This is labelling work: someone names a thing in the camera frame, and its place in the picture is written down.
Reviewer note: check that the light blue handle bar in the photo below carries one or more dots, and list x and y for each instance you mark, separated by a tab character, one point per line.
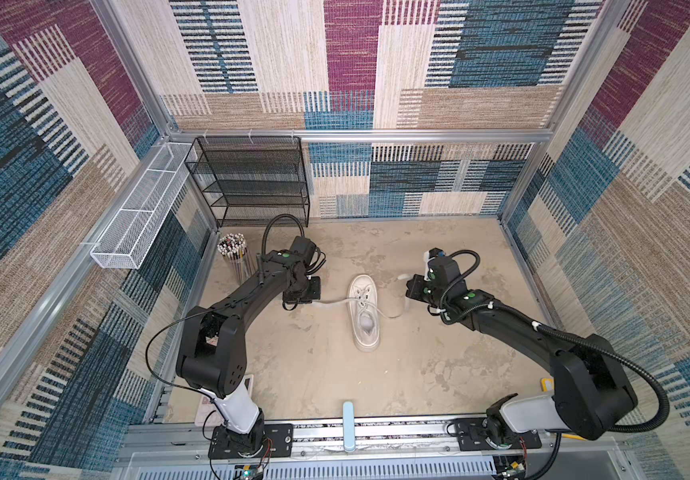
349	427

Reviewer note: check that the clear tube of coloured pencils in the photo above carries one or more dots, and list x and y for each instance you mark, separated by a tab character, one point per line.
235	251

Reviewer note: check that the black wire mesh shelf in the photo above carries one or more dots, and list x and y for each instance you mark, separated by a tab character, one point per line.
246	181

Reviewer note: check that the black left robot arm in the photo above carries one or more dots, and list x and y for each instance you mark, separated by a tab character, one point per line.
212	356

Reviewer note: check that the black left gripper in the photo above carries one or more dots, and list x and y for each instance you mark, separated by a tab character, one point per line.
313	294

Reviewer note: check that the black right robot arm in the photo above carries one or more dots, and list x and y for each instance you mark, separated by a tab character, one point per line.
591	392

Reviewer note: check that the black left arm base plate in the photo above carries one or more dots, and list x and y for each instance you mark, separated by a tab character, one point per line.
273	440

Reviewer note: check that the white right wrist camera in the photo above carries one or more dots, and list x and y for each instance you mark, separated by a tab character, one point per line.
428	256

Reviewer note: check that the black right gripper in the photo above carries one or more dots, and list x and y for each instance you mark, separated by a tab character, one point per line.
414	286

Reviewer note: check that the pink white flat device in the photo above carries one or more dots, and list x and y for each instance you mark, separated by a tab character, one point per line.
237	411

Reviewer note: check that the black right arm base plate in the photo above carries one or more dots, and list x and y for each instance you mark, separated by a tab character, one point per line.
479	433

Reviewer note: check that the yellow calculator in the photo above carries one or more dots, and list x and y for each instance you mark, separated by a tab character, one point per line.
548	386

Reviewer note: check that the white canvas sneaker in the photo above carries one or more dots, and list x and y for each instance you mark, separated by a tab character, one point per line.
364	315

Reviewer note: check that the white wire mesh basket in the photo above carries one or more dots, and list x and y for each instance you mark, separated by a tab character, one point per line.
128	238

